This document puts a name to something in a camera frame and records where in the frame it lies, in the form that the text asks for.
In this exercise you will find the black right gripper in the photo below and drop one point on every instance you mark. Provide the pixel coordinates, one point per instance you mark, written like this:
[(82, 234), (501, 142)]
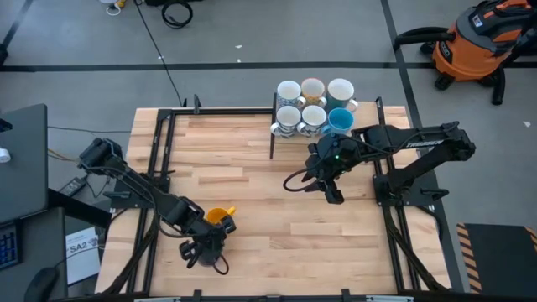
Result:
[(335, 155)]

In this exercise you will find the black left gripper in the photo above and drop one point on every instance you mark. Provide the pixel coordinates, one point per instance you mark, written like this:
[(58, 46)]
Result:
[(207, 239)]

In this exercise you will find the yellow faceted mug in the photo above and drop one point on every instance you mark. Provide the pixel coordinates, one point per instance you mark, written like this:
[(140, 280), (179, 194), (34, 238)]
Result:
[(216, 215)]

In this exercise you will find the light blue faceted mug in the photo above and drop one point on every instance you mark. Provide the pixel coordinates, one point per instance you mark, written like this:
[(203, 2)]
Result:
[(340, 119)]

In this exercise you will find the blue mug white flower print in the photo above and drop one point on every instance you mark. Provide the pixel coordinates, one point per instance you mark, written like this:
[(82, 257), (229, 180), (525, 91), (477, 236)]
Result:
[(314, 117)]

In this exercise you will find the blue mug white leaf print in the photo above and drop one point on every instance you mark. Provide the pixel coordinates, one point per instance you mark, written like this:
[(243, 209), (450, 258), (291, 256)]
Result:
[(288, 117)]

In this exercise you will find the yellow white checkered mug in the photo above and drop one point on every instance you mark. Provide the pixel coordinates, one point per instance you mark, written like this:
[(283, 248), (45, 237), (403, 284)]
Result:
[(312, 89)]

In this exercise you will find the white mug blue geometric pattern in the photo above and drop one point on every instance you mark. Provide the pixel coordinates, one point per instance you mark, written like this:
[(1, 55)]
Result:
[(289, 92)]

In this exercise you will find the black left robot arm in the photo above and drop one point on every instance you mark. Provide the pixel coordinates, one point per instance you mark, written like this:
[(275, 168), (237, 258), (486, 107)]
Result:
[(138, 186)]

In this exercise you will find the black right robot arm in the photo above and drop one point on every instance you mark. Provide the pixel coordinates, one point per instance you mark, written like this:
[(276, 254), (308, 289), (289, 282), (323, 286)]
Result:
[(419, 143)]

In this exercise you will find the white printed paper sheet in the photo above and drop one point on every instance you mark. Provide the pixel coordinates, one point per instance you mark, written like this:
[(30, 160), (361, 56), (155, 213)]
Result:
[(84, 260)]

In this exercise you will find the black power adapter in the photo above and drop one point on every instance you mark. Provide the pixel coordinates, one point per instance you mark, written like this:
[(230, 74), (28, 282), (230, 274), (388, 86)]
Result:
[(72, 186)]

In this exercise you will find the grey side table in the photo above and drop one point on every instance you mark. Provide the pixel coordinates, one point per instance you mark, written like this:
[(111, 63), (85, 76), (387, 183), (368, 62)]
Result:
[(42, 247)]

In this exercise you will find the black computer mouse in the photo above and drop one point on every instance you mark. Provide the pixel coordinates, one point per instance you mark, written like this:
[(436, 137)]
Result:
[(40, 285)]

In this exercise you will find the black mat hazard stripes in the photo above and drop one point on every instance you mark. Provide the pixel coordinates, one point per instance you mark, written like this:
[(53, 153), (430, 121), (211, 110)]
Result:
[(499, 260)]

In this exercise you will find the keyboard with blue keys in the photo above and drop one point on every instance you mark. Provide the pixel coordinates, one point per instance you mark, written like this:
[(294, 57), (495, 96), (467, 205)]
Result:
[(8, 245)]

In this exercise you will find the orange shop vacuum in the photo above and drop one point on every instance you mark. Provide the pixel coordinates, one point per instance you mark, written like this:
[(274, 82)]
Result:
[(470, 54)]

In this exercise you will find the small white object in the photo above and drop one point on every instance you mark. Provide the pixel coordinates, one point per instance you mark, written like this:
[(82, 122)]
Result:
[(4, 155)]

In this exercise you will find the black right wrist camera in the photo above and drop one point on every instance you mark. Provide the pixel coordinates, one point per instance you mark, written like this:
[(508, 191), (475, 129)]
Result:
[(314, 184)]

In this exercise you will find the black table frame rails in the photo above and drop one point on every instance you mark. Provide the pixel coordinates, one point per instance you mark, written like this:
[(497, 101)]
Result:
[(218, 111)]

